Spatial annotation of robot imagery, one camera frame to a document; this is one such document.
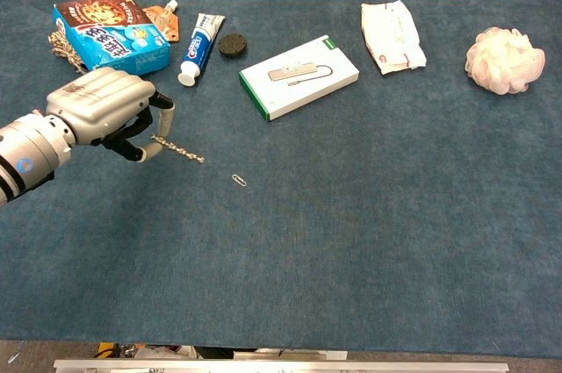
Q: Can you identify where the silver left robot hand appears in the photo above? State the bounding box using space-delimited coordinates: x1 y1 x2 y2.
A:
45 66 177 164

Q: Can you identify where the metal bead chain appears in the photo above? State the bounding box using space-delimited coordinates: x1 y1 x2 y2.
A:
150 133 206 165

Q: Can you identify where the blue cookie box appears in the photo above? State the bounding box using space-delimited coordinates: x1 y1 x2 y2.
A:
53 0 171 75

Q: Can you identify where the orange spouted drink pouch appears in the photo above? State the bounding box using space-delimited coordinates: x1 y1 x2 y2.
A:
141 0 182 45

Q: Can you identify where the blue white toothpaste tube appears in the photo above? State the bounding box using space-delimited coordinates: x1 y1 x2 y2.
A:
177 12 227 87

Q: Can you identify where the black round disc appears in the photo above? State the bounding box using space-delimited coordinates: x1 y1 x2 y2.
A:
218 32 249 59

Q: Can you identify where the white green usb hub box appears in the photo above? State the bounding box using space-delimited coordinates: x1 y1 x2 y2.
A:
238 34 361 123

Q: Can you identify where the blue table cloth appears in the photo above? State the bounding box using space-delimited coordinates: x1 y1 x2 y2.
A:
0 0 562 355

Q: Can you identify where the white wet wipes pack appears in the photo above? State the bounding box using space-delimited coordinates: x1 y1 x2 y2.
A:
360 0 428 76

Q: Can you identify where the pink mesh bath sponge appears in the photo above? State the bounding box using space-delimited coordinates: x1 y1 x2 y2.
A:
465 26 546 96

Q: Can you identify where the beige braided rope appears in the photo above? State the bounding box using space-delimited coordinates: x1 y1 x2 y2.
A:
47 28 89 75

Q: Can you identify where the aluminium frame rail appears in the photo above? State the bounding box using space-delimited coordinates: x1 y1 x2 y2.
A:
53 358 510 373

